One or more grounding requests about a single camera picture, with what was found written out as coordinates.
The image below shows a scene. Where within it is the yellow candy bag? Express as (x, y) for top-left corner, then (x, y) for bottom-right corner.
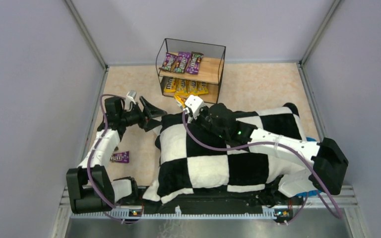
(197, 82), (209, 95)

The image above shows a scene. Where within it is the purple brown candy bag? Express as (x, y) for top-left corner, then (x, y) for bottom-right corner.
(186, 52), (204, 75)

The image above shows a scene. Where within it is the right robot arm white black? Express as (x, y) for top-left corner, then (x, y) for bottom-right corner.
(186, 101), (349, 197)

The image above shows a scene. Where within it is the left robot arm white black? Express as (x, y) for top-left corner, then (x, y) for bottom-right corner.
(66, 94), (167, 214)

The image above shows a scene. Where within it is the yellow candy bag shelf left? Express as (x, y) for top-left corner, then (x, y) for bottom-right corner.
(164, 77), (177, 93)

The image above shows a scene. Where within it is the yellow candy bag shelf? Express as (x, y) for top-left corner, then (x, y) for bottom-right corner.
(164, 77), (177, 93)
(175, 78), (188, 96)

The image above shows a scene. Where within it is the yellow candy bag shelf right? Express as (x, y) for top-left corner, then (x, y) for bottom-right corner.
(175, 78), (188, 96)

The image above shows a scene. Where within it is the purple candy bag shelf left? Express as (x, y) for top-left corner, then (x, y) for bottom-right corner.
(159, 52), (178, 72)

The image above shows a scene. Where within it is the purple candy bag shelf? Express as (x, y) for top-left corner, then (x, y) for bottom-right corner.
(173, 52), (191, 73)
(159, 52), (178, 72)

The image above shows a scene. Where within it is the purple candy bag shelf right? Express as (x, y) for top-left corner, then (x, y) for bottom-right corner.
(173, 52), (191, 73)

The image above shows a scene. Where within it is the black white checkered pillow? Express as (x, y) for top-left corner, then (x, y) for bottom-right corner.
(143, 113), (303, 203)

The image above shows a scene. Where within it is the blue cloth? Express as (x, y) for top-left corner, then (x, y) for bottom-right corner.
(297, 137), (322, 197)

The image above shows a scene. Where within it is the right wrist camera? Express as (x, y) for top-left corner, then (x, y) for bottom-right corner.
(184, 95), (206, 122)

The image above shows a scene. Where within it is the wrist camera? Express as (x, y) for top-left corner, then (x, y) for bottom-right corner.
(125, 90), (137, 111)
(184, 95), (206, 122)

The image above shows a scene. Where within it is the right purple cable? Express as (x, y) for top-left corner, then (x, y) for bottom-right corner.
(181, 111), (343, 225)

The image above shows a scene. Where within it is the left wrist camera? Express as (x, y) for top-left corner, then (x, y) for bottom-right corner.
(125, 90), (137, 111)

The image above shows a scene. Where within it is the black wire wooden shelf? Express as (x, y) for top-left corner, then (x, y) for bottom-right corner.
(155, 38), (227, 104)

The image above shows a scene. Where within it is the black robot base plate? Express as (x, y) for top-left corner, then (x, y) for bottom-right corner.
(116, 187), (302, 215)

